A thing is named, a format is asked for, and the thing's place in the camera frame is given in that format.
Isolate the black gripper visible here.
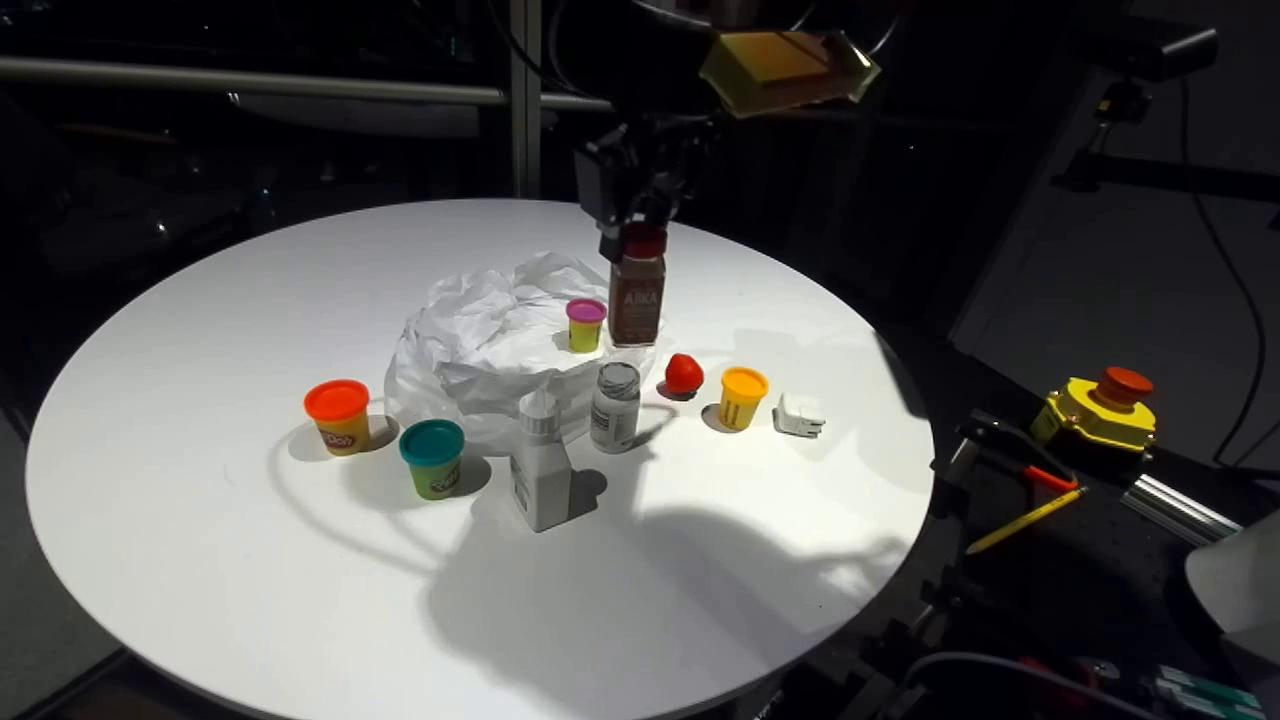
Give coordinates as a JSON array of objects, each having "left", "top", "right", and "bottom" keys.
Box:
[{"left": 574, "top": 116, "right": 714, "bottom": 266}]

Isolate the red lid spice bottle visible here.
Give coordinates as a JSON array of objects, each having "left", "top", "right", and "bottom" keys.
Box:
[{"left": 608, "top": 221, "right": 671, "bottom": 347}]

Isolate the small red lid cup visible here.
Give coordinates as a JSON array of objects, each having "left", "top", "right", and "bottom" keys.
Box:
[{"left": 661, "top": 347, "right": 707, "bottom": 404}]

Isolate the silver lid white jar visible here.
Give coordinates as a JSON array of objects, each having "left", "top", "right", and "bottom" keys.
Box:
[{"left": 587, "top": 360, "right": 648, "bottom": 454}]

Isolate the crumpled clear plastic bag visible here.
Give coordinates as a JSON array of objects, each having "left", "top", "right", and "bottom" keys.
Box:
[{"left": 383, "top": 253, "right": 671, "bottom": 454}]

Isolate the small white box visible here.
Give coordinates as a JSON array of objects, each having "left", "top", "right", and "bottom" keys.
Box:
[{"left": 770, "top": 388, "right": 834, "bottom": 439}]

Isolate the white square bottle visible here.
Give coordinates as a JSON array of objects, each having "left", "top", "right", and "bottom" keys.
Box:
[{"left": 514, "top": 385, "right": 580, "bottom": 535}]

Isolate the teal lid cup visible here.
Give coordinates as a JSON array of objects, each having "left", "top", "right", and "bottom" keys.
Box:
[{"left": 398, "top": 416, "right": 469, "bottom": 503}]

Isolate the orange lid yellow cup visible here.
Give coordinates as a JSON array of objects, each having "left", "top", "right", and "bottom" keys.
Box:
[{"left": 300, "top": 375, "right": 376, "bottom": 460}]

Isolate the yellow pencil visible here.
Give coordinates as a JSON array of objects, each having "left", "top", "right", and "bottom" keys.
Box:
[{"left": 960, "top": 485, "right": 1092, "bottom": 558}]

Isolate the yellow emergency stop button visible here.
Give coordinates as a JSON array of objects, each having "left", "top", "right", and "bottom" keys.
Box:
[{"left": 1027, "top": 365, "right": 1161, "bottom": 454}]

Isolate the silver aluminium bar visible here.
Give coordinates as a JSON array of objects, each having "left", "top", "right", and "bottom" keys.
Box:
[{"left": 1122, "top": 470, "right": 1248, "bottom": 543}]

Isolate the white rounded object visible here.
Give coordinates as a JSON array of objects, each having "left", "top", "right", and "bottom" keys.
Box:
[{"left": 1179, "top": 507, "right": 1280, "bottom": 673}]

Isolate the teal tool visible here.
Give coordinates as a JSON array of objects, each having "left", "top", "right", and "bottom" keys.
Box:
[{"left": 1157, "top": 660, "right": 1268, "bottom": 720}]

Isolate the grey window post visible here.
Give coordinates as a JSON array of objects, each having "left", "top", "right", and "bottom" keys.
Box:
[{"left": 508, "top": 0, "right": 547, "bottom": 198}]

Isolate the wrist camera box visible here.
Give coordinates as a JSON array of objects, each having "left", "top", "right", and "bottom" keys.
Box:
[{"left": 699, "top": 27, "right": 885, "bottom": 118}]

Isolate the grey horizontal window rail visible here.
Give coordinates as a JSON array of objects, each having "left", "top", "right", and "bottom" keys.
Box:
[{"left": 0, "top": 51, "right": 617, "bottom": 137}]

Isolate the red tool handle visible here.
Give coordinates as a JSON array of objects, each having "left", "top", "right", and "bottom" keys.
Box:
[{"left": 1021, "top": 460, "right": 1084, "bottom": 494}]

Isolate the black camera stand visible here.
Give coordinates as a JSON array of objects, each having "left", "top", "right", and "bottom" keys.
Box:
[{"left": 1051, "top": 0, "right": 1280, "bottom": 203}]

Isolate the thin black hanging cable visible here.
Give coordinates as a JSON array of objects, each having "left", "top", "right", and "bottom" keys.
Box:
[{"left": 1175, "top": 71, "right": 1274, "bottom": 468}]

